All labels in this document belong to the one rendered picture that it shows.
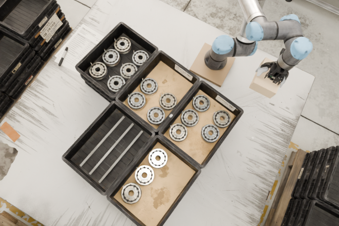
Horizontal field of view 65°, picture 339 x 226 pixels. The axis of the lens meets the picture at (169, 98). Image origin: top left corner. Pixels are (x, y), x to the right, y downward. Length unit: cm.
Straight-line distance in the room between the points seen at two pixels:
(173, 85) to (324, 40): 200
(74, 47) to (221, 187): 129
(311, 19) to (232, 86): 168
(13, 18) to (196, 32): 142
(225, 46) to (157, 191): 90
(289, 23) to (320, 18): 215
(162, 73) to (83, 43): 61
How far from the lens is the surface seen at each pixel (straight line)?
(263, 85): 140
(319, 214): 225
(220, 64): 177
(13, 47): 249
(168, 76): 163
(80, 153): 156
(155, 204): 149
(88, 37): 195
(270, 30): 116
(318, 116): 283
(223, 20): 292
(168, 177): 149
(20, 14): 248
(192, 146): 152
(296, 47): 114
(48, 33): 245
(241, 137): 173
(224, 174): 167
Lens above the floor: 232
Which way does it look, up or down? 71 degrees down
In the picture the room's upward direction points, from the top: 9 degrees clockwise
